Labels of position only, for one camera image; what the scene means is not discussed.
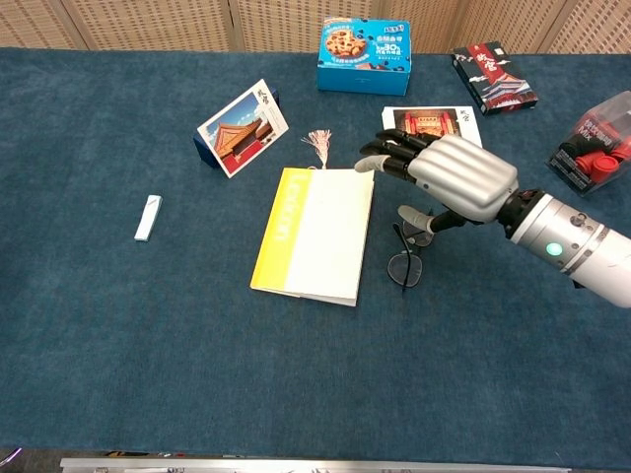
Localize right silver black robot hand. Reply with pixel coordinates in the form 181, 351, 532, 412
353, 128, 521, 234

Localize white bookmark tassel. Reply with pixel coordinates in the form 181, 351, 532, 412
301, 129, 333, 170

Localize blue cookie box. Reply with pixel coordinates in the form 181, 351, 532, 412
315, 16, 412, 98

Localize red gate postcard stack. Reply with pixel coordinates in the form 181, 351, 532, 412
381, 105, 484, 149

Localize blue felt table cloth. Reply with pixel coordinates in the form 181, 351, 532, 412
0, 46, 631, 472

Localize palace roof postcard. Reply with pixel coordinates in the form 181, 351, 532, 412
196, 78, 290, 179

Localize dark blue card box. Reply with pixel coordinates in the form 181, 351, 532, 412
192, 87, 282, 169

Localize aluminium table edge rail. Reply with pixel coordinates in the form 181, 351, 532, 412
59, 456, 573, 473

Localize yellow and white notebook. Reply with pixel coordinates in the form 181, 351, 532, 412
249, 167, 377, 307

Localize black-framed eyeglasses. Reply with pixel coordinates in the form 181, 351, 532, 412
386, 209, 436, 293

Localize small white eraser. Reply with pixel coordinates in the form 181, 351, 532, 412
133, 194, 164, 243

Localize beige woven folding screen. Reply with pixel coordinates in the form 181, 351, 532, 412
0, 0, 631, 55

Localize dark palace print box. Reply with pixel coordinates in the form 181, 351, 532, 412
451, 41, 539, 117

